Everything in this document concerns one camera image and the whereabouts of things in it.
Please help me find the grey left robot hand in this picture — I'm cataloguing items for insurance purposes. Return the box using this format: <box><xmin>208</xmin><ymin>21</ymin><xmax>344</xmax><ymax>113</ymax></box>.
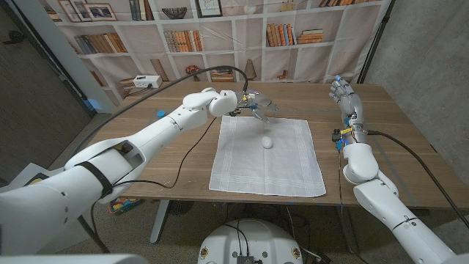
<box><xmin>229</xmin><ymin>90</ymin><xmax>279</xmax><ymax>125</ymax></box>

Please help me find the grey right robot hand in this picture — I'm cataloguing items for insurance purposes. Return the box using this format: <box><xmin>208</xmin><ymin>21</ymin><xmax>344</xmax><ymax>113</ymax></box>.
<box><xmin>328</xmin><ymin>75</ymin><xmax>367</xmax><ymax>129</ymax></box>

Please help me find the white cloth napkin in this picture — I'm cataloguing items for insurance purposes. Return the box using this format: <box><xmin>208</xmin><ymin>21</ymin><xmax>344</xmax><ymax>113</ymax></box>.
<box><xmin>208</xmin><ymin>115</ymin><xmax>327</xmax><ymax>198</ymax></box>

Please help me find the printed bookshelf backdrop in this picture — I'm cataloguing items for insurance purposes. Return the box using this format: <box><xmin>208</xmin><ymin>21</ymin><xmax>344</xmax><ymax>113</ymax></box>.
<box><xmin>38</xmin><ymin>0</ymin><xmax>395</xmax><ymax>107</ymax></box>

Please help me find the black backdrop stand pole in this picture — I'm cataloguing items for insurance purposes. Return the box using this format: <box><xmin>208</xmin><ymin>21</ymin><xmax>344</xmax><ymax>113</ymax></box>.
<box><xmin>357</xmin><ymin>0</ymin><xmax>396</xmax><ymax>84</ymax></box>

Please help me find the white box on table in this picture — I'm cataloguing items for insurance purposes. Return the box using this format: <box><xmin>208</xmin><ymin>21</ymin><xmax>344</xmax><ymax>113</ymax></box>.
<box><xmin>132</xmin><ymin>75</ymin><xmax>163</xmax><ymax>89</ymax></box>

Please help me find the grey table leg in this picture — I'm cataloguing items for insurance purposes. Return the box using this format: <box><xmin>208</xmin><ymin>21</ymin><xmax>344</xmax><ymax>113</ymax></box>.
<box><xmin>149</xmin><ymin>199</ymin><xmax>171</xmax><ymax>245</ymax></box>
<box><xmin>336</xmin><ymin>205</ymin><xmax>359</xmax><ymax>254</ymax></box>

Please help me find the dark round floor object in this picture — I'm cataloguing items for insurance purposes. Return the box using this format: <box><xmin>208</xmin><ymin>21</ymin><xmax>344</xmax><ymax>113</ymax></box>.
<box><xmin>168</xmin><ymin>200</ymin><xmax>195</xmax><ymax>216</ymax></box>

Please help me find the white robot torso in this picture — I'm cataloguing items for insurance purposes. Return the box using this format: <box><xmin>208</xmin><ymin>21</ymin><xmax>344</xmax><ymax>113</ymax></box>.
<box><xmin>197</xmin><ymin>219</ymin><xmax>304</xmax><ymax>264</ymax></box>

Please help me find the yellow black rounded object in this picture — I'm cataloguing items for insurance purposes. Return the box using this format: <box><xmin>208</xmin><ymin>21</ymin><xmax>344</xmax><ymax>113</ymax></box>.
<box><xmin>23</xmin><ymin>172</ymin><xmax>51</xmax><ymax>187</ymax></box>

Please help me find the white floor sheet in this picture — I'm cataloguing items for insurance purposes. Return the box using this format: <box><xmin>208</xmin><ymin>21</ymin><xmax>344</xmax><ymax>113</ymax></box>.
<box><xmin>0</xmin><ymin>163</ymin><xmax>69</xmax><ymax>194</ymax></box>

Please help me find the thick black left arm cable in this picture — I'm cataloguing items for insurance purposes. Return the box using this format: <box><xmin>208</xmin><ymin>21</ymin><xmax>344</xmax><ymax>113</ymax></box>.
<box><xmin>69</xmin><ymin>65</ymin><xmax>250</xmax><ymax>158</ymax></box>

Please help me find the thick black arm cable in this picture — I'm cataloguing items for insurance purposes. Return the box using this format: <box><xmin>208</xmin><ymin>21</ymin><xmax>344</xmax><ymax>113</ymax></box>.
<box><xmin>366</xmin><ymin>130</ymin><xmax>469</xmax><ymax>229</ymax></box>
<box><xmin>69</xmin><ymin>65</ymin><xmax>250</xmax><ymax>158</ymax></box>

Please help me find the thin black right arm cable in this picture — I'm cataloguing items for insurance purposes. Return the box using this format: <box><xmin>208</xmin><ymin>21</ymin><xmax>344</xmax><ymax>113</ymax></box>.
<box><xmin>336</xmin><ymin>141</ymin><xmax>362</xmax><ymax>264</ymax></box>

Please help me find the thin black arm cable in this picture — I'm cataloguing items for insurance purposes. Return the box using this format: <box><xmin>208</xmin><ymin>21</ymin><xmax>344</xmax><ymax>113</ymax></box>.
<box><xmin>336</xmin><ymin>141</ymin><xmax>362</xmax><ymax>264</ymax></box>
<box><xmin>112</xmin><ymin>117</ymin><xmax>218</xmax><ymax>190</ymax></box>

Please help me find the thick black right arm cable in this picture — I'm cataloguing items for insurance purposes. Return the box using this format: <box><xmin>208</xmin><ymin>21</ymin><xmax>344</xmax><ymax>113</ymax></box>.
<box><xmin>366</xmin><ymin>130</ymin><xmax>469</xmax><ymax>229</ymax></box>

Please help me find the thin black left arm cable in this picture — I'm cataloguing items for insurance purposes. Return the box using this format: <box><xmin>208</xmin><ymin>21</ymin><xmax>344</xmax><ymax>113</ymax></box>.
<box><xmin>112</xmin><ymin>117</ymin><xmax>218</xmax><ymax>190</ymax></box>

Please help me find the black power strip cable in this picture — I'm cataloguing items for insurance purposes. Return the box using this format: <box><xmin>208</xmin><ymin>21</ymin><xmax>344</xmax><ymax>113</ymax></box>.
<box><xmin>126</xmin><ymin>84</ymin><xmax>153</xmax><ymax>97</ymax></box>

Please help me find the black door handle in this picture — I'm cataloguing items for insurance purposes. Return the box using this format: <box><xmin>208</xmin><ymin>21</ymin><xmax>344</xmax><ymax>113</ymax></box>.
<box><xmin>2</xmin><ymin>30</ymin><xmax>25</xmax><ymax>45</ymax></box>

